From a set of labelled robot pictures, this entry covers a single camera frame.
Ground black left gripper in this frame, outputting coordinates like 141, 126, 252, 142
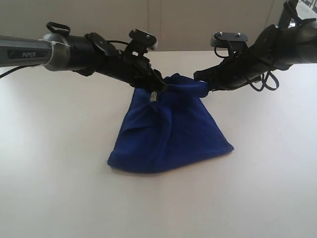
95, 51, 169, 92

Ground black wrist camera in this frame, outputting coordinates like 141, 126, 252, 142
129, 29, 159, 51
210, 32, 248, 48

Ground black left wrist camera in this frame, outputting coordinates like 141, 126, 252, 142
129, 29, 159, 51

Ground dark window frame post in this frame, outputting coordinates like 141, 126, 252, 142
278, 0, 298, 28

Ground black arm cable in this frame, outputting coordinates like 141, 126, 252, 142
249, 0, 302, 92
0, 21, 129, 79

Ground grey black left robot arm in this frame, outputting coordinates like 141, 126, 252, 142
0, 33, 168, 92

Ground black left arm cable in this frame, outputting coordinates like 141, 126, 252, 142
0, 21, 129, 79

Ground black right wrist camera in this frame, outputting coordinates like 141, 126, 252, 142
210, 32, 248, 48

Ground blue microfibre towel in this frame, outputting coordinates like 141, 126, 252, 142
107, 73, 234, 174

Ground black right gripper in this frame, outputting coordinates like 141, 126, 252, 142
193, 49, 263, 92

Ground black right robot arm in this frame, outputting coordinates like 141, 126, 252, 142
194, 18, 317, 91

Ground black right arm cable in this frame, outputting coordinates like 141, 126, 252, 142
249, 0, 302, 92

